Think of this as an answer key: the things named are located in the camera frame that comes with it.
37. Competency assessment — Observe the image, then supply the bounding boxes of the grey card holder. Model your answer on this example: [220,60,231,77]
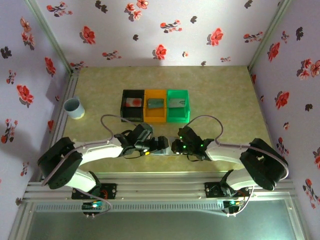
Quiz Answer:
[149,134,180,158]

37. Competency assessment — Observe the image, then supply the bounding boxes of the teal credit card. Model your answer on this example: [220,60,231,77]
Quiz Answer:
[146,98,165,110]

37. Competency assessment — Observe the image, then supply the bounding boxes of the red and white credit card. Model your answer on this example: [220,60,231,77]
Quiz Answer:
[125,98,143,109]

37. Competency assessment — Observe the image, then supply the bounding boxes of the grey credit card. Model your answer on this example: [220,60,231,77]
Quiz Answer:
[169,98,187,109]

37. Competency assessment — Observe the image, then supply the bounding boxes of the orange plastic bin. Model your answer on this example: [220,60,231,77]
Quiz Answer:
[143,89,168,125]

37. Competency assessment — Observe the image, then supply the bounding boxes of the black plastic bin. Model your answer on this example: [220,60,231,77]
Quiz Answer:
[120,89,146,123]

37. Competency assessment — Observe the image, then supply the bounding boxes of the green plastic bin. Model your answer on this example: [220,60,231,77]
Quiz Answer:
[166,89,191,124]

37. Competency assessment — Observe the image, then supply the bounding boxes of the blue-grey cup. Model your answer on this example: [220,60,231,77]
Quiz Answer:
[63,96,85,120]

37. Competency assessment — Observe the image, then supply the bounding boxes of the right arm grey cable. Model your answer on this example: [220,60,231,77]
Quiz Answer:
[185,114,290,187]

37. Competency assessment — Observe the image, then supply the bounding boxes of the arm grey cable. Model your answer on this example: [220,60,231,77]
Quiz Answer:
[185,114,290,187]
[41,114,146,187]

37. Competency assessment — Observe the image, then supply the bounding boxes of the left arm grey cable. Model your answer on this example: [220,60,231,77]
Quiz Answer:
[41,114,146,187]

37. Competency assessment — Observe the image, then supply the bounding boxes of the long aluminium frame rail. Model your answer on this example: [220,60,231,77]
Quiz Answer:
[23,172,297,204]

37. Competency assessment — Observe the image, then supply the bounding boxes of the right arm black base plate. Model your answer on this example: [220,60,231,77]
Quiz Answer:
[204,181,251,200]

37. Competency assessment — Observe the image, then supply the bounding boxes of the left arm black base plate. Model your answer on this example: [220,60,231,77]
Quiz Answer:
[71,183,118,201]

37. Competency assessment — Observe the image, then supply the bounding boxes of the slotted grey cable duct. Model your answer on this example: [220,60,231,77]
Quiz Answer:
[34,201,226,213]

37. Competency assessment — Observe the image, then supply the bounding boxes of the short aluminium side rail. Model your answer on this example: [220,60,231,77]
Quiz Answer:
[43,68,81,176]

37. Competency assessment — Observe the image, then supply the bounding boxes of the aluminium frame post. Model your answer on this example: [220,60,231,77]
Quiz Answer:
[246,0,293,70]
[24,0,76,73]

